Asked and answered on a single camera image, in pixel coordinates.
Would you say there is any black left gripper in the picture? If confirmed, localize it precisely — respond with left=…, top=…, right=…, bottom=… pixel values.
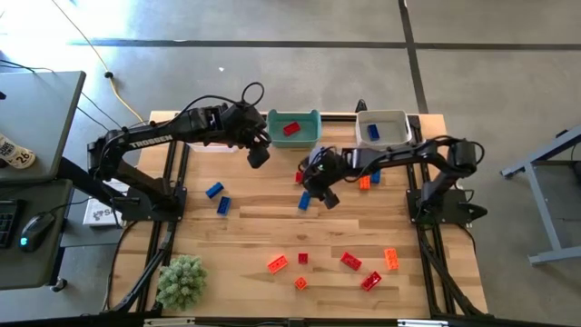
left=221, top=102, right=273, bottom=150

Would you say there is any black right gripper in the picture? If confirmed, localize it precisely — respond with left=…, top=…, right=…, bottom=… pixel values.
left=300, top=148, right=354, bottom=202

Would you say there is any red-orange long block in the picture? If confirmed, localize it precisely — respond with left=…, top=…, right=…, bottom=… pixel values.
left=266, top=254, right=290, bottom=275

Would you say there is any clear plastic bin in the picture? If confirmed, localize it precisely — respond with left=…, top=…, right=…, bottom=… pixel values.
left=184, top=135, right=241, bottom=154

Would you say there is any teal plastic bin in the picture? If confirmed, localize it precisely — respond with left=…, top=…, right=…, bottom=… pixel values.
left=265, top=108, right=323, bottom=149

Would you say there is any white plastic bin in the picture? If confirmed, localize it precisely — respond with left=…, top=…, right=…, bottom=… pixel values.
left=355, top=109, right=413, bottom=149

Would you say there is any white paper sheet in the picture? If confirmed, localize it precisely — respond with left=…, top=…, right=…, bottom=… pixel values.
left=102, top=177, right=133, bottom=196

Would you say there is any green artificial plant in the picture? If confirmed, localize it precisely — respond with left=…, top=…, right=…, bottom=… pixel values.
left=155, top=254, right=208, bottom=312

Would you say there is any white printed booklet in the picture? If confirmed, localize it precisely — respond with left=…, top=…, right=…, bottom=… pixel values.
left=83, top=197, right=124, bottom=227

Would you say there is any silver aluminium bar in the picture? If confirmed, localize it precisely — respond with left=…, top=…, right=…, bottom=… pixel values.
left=397, top=319, right=450, bottom=327
left=143, top=318, right=196, bottom=327

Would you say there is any light grey desk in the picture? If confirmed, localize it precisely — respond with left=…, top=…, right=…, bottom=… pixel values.
left=0, top=70, right=86, bottom=183

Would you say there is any white printed cup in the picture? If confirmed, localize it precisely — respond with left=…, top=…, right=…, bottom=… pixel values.
left=0, top=134, right=36, bottom=170

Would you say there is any black computer mouse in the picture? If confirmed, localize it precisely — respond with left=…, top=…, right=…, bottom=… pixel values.
left=18, top=212, right=56, bottom=253

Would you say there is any black keyboard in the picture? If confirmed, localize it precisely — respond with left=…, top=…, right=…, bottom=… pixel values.
left=0, top=199, right=23, bottom=250

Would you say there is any dark grey desk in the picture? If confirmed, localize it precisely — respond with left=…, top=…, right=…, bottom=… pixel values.
left=0, top=179, right=74, bottom=292

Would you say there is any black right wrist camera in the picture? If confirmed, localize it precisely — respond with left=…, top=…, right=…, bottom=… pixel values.
left=320, top=188, right=341, bottom=211

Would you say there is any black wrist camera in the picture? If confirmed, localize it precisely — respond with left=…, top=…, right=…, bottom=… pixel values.
left=320, top=188, right=341, bottom=211
left=247, top=144, right=272, bottom=170

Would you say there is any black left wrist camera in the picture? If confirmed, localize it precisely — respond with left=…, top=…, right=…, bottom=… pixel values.
left=247, top=144, right=272, bottom=170

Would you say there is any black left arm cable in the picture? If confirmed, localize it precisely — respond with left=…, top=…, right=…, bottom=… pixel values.
left=174, top=81, right=266, bottom=120

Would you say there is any yellow floor cable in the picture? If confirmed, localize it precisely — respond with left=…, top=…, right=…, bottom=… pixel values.
left=48, top=0, right=150, bottom=127

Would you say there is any black floor cable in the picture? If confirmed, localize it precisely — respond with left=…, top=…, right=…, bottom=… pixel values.
left=0, top=57, right=58, bottom=76

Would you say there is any grey metal table frame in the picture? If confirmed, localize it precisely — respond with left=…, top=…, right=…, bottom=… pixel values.
left=500, top=126, right=581, bottom=267

